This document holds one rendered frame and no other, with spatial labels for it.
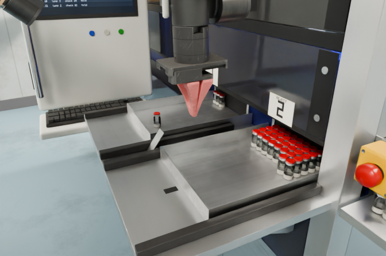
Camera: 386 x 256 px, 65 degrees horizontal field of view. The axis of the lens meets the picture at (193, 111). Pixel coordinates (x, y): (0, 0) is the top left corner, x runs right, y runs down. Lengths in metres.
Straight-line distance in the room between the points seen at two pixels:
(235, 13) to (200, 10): 0.07
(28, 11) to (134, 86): 0.77
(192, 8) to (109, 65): 0.96
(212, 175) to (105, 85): 0.82
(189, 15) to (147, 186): 0.40
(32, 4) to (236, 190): 0.59
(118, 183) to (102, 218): 1.29
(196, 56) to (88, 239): 1.55
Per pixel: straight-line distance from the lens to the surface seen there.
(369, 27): 0.58
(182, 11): 0.46
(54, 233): 2.00
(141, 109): 1.09
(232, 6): 0.50
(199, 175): 0.72
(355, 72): 0.60
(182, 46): 0.47
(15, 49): 3.84
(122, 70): 1.41
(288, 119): 0.73
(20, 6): 0.76
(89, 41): 1.36
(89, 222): 2.00
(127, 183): 0.72
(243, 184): 0.70
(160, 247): 0.55
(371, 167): 0.59
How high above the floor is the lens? 1.29
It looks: 22 degrees down
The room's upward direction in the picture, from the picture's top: straight up
